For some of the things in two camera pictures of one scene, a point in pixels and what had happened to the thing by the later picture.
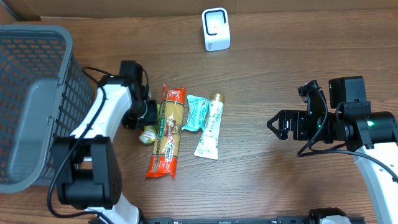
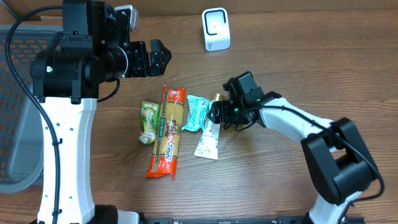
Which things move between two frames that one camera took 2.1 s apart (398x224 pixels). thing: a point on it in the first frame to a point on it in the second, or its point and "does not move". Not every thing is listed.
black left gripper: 150,109 to 138,59
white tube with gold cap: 209,142 does not move
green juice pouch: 149,134 does not move
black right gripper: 298,125 to 219,112
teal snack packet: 198,111 does not move
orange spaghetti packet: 167,137 does not move
